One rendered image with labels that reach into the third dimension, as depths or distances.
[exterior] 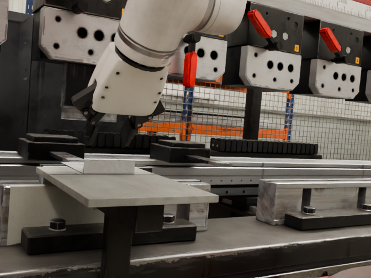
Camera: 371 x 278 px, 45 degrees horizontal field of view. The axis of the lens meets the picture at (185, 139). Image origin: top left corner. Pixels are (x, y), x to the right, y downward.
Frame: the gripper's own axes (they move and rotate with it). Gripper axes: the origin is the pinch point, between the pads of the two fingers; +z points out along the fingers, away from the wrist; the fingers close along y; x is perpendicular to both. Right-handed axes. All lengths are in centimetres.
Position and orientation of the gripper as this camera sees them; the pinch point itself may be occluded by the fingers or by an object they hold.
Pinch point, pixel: (109, 131)
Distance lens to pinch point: 72.0
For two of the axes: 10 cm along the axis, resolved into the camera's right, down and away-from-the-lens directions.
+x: 3.4, 7.1, -6.2
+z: -3.9, 7.0, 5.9
